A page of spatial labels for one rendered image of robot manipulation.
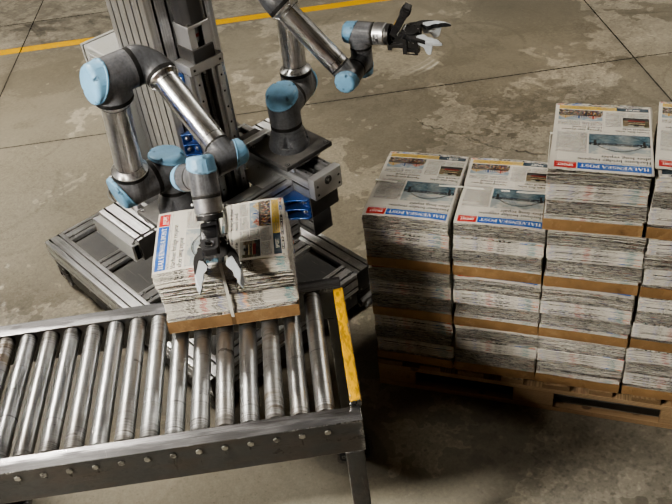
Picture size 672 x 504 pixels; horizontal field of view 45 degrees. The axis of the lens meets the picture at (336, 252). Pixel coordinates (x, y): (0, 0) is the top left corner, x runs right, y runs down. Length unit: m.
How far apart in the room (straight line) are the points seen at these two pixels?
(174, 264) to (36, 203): 2.48
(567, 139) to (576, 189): 0.17
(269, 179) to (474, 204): 0.81
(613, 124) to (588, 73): 2.56
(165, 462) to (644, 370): 1.61
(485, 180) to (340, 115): 2.18
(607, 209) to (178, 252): 1.23
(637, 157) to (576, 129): 0.22
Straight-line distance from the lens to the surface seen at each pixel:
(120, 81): 2.38
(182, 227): 2.37
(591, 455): 3.02
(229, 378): 2.22
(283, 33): 2.93
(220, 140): 2.27
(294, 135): 2.96
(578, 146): 2.49
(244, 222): 2.33
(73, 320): 2.54
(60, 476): 2.22
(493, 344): 2.92
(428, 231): 2.61
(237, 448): 2.11
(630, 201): 2.47
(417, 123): 4.67
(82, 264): 3.71
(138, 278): 3.56
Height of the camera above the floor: 2.41
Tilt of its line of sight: 40 degrees down
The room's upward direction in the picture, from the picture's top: 8 degrees counter-clockwise
